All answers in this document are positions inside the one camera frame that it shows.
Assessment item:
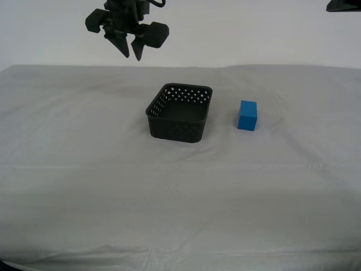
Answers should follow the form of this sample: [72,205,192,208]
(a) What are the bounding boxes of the blue rectangular block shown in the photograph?
[237,100,258,132]

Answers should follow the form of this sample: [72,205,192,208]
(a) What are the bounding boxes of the black perforated plastic basket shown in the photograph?
[145,82,214,144]

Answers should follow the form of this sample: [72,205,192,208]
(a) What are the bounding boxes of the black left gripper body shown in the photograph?
[84,0,170,49]

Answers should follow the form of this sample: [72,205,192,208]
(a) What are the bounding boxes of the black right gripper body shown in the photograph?
[325,0,361,13]

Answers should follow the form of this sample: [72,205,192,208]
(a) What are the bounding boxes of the white tablecloth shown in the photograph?
[0,64,361,271]

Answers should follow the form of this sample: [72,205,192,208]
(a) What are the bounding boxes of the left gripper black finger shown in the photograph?
[131,36,146,62]
[104,29,130,59]

